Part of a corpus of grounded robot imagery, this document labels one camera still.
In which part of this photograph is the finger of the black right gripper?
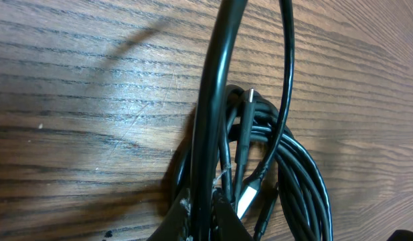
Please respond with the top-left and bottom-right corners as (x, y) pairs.
(387, 230), (413, 241)

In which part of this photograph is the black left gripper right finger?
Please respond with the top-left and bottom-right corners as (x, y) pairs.
(211, 188), (253, 241)

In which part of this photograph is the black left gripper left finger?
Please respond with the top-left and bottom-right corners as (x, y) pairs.
(147, 188), (191, 241)

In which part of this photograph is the black USB cable bundle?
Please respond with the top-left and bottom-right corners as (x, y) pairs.
(169, 0), (334, 241)

